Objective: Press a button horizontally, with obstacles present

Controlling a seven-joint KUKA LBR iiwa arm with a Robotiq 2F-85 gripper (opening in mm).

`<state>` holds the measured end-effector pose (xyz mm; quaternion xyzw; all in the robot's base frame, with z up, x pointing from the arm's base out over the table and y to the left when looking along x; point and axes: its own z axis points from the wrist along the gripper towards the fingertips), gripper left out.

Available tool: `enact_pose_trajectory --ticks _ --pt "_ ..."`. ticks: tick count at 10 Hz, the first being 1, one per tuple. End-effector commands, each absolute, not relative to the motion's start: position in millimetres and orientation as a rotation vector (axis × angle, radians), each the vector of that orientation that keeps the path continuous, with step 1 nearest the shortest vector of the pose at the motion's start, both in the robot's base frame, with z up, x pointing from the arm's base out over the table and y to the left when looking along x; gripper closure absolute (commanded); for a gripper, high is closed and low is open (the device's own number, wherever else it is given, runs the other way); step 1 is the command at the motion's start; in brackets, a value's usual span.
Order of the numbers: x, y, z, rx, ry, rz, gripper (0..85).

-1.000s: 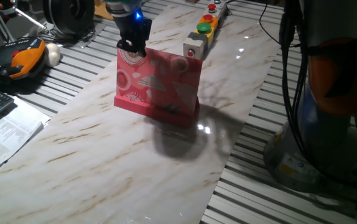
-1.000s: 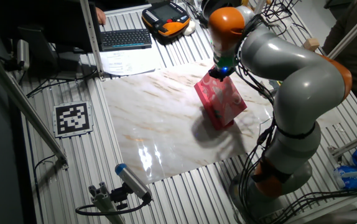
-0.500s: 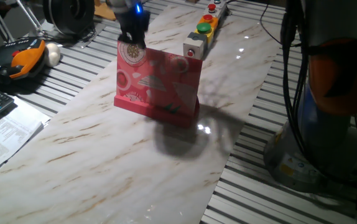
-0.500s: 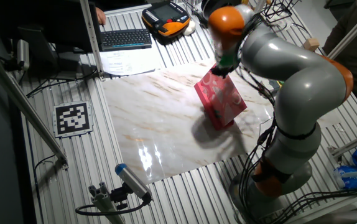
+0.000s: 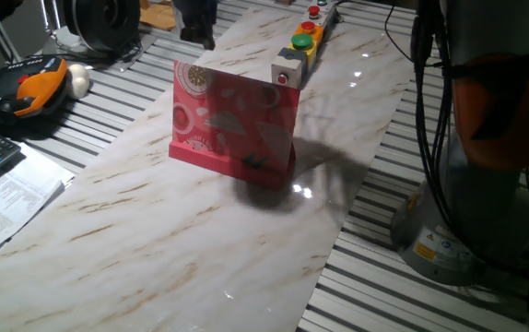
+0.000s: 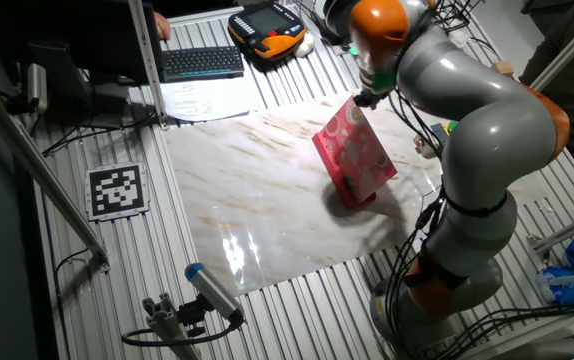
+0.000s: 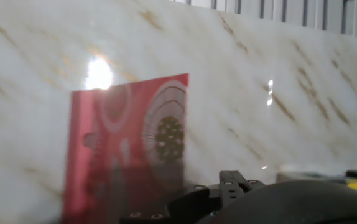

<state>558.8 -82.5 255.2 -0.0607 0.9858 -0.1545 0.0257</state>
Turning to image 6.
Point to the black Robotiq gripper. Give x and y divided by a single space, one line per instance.
367 99

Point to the grey box small red button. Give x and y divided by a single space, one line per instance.
424 145

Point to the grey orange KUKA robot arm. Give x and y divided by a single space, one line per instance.
492 140

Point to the yellow box green button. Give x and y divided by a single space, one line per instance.
451 126

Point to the operator's bare hand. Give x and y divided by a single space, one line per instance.
162 25

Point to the pink patterned standing card box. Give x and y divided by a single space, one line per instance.
354 150

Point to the orange black teach pendant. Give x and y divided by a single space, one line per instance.
267 27

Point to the small wooden block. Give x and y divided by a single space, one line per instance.
503 68

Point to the printed white paper sheets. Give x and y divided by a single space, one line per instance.
202 100

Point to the black keyboard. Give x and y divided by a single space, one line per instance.
202 62

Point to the aluminium profile bar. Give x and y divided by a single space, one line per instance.
567 50
567 230

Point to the person in olive jacket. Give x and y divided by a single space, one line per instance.
572 75

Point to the black white fiducial tag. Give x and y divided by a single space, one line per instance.
117 191

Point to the blue white plastic packet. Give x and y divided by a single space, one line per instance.
564 285

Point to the black monitor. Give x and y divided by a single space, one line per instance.
92 40

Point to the long diagonal aluminium bar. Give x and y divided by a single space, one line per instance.
42 175

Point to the tall aluminium profile post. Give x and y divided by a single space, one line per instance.
147 60

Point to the silver depth camera blue end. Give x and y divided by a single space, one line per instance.
214 292

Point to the grey aluminium camera stand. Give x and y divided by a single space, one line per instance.
167 320

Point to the silver camera on bar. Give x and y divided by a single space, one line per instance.
37 87

